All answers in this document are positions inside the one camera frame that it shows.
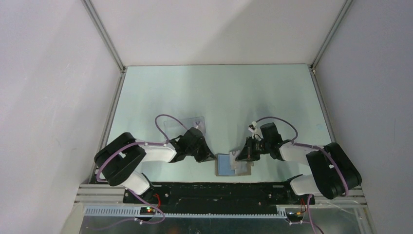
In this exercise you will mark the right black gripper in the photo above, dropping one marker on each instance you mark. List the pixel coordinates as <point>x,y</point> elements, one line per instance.
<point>247,154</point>

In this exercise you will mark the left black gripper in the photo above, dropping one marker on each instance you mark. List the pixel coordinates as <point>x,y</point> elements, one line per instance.
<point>205,155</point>

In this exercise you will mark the credit card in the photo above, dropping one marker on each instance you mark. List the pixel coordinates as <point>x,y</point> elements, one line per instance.
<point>238,166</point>

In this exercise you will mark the grey felt card holder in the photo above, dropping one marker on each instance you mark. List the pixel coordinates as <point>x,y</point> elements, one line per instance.
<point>226,165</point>

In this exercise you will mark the clear plastic card box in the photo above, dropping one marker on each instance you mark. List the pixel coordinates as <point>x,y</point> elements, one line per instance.
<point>173,128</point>

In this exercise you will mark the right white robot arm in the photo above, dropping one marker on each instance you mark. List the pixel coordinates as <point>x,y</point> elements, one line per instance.
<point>332,172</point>

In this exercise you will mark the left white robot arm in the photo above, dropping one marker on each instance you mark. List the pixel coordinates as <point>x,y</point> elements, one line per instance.
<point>117,162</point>

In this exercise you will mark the beige chair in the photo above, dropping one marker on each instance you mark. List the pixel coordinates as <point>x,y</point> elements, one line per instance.
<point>74,220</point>

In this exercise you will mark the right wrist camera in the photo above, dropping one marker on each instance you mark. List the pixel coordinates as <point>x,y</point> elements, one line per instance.
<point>255,130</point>

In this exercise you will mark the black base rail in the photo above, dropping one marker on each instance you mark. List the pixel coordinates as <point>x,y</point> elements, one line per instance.
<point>222,198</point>

